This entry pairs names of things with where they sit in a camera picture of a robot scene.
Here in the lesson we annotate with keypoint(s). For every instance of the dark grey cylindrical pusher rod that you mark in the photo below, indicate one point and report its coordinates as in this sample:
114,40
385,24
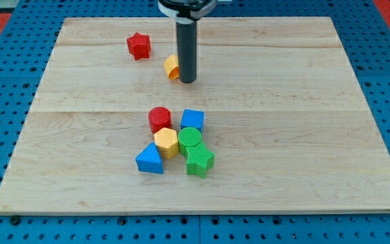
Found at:
187,51

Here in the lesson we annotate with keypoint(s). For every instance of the yellow heart block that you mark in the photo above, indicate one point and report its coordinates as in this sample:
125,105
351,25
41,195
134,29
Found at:
171,67

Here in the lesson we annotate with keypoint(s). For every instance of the blue cube block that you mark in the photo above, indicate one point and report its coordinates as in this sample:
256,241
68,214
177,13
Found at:
192,118

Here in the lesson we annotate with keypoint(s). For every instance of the red star block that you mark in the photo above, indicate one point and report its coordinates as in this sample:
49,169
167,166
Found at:
139,46

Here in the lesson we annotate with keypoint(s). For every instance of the red cylinder block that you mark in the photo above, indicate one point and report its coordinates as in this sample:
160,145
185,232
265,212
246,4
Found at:
159,117

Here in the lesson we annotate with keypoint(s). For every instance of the green cylinder block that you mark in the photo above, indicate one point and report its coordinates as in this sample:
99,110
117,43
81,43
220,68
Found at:
188,137

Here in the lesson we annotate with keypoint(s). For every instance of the yellow hexagon block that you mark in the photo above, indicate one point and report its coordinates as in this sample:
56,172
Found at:
166,141

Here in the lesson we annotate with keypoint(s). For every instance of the green star block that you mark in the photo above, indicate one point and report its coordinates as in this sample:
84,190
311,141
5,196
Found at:
199,160

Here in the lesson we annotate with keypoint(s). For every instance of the blue triangle block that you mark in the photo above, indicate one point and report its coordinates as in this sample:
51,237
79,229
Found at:
149,160

